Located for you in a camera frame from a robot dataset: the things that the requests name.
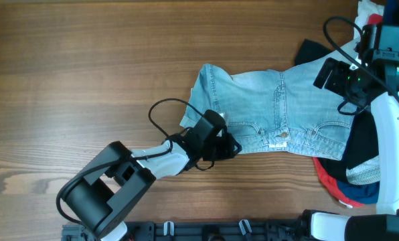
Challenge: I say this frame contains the light blue denim shorts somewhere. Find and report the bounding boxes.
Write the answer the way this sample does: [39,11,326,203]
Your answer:
[180,51,356,161]

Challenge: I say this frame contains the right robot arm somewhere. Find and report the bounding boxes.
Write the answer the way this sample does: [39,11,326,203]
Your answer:
[301,23,399,240]

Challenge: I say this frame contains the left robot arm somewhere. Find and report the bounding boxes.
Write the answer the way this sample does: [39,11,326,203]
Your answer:
[56,110,242,240]

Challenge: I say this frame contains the black garment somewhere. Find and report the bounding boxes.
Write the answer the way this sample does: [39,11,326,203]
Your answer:
[295,39,378,183]

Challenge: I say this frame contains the white garment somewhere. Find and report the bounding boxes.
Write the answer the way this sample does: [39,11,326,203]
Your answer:
[354,0,384,29]

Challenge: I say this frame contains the grey patterned collar garment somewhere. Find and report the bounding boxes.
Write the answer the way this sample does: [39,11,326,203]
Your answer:
[345,156,381,185]

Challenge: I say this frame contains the dark blue garment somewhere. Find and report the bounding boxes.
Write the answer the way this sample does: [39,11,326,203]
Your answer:
[335,0,398,205]

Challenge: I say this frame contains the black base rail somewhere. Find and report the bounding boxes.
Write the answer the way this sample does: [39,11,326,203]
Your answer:
[61,219,307,241]

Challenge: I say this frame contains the left black cable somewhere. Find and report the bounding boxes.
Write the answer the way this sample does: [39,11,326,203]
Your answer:
[55,98,217,225]

